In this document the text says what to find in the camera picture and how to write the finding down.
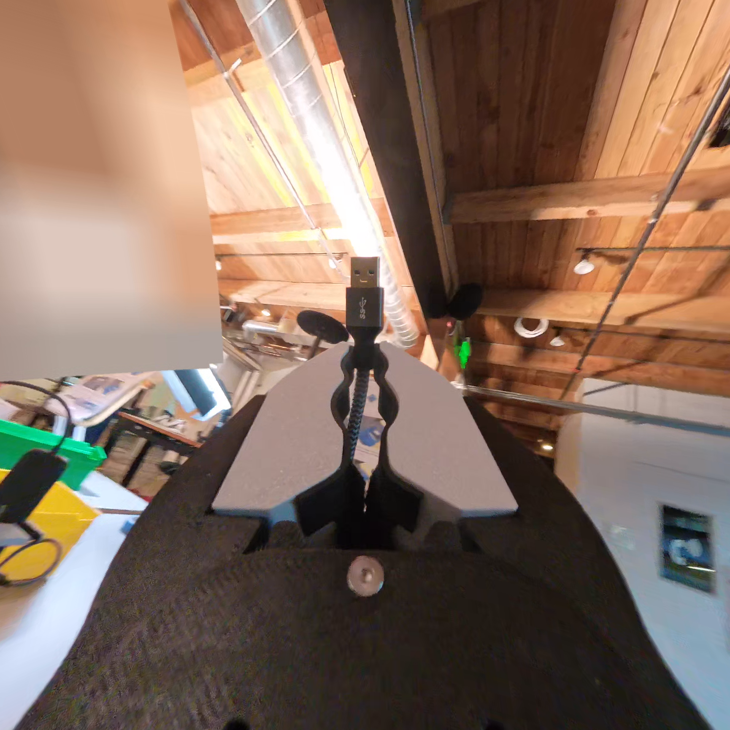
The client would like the black ceiling duct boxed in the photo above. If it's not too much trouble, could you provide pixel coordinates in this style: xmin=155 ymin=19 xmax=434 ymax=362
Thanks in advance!
xmin=323 ymin=0 xmax=458 ymax=319

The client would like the black braided usb cable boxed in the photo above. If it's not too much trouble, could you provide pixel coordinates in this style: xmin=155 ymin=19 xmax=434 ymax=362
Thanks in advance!
xmin=341 ymin=256 xmax=384 ymax=474

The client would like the green plastic bin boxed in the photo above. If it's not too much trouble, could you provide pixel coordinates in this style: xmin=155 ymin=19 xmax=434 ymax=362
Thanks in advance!
xmin=0 ymin=419 xmax=108 ymax=489

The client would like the black round disc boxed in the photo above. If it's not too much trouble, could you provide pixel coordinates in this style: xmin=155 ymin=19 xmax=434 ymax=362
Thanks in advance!
xmin=297 ymin=310 xmax=349 ymax=361
xmin=448 ymin=283 xmax=484 ymax=320

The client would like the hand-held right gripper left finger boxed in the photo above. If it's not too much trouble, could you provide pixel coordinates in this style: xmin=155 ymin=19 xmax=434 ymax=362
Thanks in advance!
xmin=212 ymin=341 xmax=367 ymax=538

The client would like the wall poster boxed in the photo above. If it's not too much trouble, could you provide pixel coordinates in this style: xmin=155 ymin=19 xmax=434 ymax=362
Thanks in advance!
xmin=659 ymin=503 xmax=717 ymax=594

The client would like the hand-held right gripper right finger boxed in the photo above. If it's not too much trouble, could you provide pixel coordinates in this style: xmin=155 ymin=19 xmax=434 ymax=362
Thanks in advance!
xmin=365 ymin=340 xmax=520 ymax=534

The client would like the yellow plastic bin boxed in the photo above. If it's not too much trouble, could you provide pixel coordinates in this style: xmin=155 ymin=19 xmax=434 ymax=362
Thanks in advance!
xmin=0 ymin=468 xmax=102 ymax=584

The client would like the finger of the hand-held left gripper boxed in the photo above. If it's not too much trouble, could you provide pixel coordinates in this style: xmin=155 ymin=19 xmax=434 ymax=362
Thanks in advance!
xmin=0 ymin=521 xmax=40 ymax=549

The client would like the silver ventilation duct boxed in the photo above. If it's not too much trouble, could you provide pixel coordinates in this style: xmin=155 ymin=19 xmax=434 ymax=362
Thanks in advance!
xmin=233 ymin=0 xmax=424 ymax=350

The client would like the metal ceiling pipe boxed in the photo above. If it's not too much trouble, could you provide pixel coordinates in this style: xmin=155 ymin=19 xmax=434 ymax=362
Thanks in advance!
xmin=178 ymin=0 xmax=346 ymax=276
xmin=560 ymin=71 xmax=730 ymax=401

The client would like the thin black cable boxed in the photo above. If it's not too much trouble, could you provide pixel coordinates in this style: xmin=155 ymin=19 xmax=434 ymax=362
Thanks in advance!
xmin=0 ymin=537 xmax=65 ymax=588

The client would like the black usb hub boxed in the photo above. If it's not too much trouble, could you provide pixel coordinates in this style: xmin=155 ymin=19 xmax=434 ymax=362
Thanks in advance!
xmin=0 ymin=381 xmax=73 ymax=527

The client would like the wooden desk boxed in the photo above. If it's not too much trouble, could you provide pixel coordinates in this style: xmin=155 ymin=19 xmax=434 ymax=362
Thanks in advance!
xmin=103 ymin=412 xmax=203 ymax=503

